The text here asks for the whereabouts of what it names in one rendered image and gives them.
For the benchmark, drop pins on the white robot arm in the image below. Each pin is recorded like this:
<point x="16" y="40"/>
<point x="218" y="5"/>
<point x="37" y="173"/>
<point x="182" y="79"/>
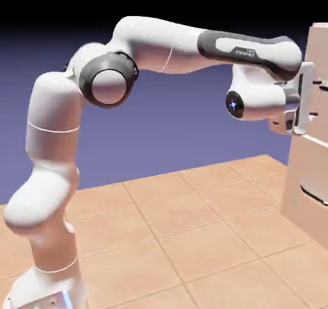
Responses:
<point x="159" y="45"/>

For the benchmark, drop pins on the light wood drawer front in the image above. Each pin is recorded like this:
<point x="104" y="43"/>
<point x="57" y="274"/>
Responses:
<point x="307" y="158"/>
<point x="319" y="53"/>
<point x="297" y="211"/>

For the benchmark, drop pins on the light wood cabinet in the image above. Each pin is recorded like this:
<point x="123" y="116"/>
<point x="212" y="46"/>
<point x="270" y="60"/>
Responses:
<point x="305" y="165"/>

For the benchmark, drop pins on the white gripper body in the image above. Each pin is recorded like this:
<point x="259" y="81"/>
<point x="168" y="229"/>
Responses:
<point x="305" y="96"/>

